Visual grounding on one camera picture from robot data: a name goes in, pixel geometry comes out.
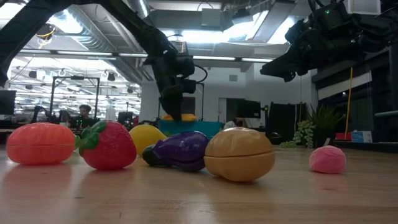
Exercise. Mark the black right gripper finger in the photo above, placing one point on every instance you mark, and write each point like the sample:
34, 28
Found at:
290, 77
286, 63

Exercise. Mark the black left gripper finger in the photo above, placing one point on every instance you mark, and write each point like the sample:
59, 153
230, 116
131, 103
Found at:
172, 107

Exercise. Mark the yellow toy banana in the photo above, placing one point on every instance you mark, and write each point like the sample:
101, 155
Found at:
188, 117

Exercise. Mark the yellow toy lemon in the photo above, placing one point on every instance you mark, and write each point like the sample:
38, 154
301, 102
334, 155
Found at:
144, 137

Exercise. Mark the tan toy potato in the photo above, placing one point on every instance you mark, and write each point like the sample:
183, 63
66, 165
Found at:
239, 155

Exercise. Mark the pink toy peach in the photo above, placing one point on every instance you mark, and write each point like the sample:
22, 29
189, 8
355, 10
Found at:
327, 160

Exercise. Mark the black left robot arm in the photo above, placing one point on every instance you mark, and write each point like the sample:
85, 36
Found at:
140, 31

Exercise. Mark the blue plastic tub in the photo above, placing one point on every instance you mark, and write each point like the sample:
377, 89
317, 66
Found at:
205, 128

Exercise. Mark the black panel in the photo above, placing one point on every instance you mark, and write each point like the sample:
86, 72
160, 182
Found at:
286, 119

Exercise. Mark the purple toy eggplant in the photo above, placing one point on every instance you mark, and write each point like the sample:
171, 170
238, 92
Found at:
183, 149

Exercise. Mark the ceiling light tube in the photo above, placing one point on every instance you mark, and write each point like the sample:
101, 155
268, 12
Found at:
217, 58

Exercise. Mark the person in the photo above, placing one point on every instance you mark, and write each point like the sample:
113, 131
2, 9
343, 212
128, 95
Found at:
84, 112
231, 124

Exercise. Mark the potted succulent plant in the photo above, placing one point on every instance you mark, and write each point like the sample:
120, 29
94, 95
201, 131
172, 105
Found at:
320, 137

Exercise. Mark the grey ceiling box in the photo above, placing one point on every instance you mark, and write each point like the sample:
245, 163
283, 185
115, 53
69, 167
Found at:
211, 17

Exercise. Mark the large red toy strawberry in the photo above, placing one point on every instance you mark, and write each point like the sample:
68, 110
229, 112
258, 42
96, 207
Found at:
112, 149

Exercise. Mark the red container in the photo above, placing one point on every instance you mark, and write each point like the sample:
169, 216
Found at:
343, 136

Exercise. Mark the blue and white box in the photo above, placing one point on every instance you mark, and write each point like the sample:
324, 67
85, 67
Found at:
362, 136

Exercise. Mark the orange toy fruit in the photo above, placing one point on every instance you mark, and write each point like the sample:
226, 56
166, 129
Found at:
40, 143

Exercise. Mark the dark computer monitor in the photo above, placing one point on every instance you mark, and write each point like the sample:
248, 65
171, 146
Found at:
7, 102

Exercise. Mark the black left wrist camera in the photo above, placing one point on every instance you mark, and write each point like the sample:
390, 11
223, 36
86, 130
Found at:
186, 85

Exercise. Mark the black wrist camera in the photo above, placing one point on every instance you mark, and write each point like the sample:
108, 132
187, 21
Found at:
329, 12
186, 85

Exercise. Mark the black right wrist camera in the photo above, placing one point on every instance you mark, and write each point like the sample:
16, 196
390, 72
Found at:
329, 12

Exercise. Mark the black wall monitor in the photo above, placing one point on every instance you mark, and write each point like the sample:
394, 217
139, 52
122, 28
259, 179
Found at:
248, 109

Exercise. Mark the silver ventilation duct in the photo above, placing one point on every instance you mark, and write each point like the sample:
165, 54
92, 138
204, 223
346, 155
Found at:
138, 7

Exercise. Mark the black metal frame stand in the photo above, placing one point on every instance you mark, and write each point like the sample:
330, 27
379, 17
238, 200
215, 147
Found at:
76, 77

